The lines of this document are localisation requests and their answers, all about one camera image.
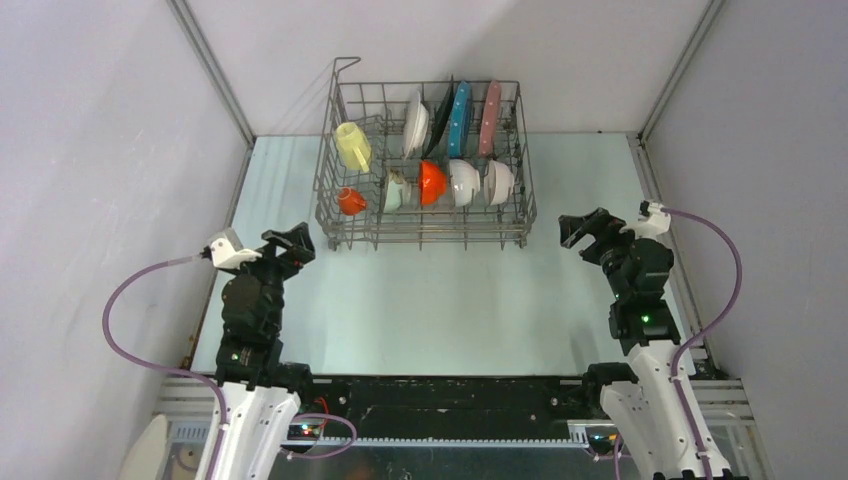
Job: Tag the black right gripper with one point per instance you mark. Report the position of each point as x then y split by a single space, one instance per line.
600 223

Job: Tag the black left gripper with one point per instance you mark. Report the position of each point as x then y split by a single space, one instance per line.
297 244

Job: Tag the grey wire dish rack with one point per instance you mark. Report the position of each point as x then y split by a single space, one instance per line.
379 108

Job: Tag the pink dotted plate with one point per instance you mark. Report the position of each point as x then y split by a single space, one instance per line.
489 119

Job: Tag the blue dotted plate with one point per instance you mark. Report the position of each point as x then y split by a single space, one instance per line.
459 121

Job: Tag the white plate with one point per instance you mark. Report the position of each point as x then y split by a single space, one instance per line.
416 120

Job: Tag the dark teal plate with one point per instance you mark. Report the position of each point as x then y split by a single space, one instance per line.
440 123

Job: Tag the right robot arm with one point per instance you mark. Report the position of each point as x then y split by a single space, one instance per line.
649 397

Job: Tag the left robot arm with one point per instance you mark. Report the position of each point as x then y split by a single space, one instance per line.
256 395

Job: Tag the small orange cup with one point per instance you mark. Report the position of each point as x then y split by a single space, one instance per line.
350 201

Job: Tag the yellow mug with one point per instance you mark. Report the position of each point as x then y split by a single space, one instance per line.
353 146

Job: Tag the pale green cup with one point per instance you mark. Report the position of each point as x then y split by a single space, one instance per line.
398 192

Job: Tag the white ribbed bowl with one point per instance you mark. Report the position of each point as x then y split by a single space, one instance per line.
465 182

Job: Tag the orange bowl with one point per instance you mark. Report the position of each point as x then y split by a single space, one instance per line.
432 182

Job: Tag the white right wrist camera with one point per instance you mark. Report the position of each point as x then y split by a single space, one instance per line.
653 221

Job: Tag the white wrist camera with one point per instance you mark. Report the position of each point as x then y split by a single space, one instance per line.
653 221
226 251

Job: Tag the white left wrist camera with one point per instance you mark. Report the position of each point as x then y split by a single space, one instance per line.
226 251

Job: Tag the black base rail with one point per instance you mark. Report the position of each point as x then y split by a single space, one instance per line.
461 409

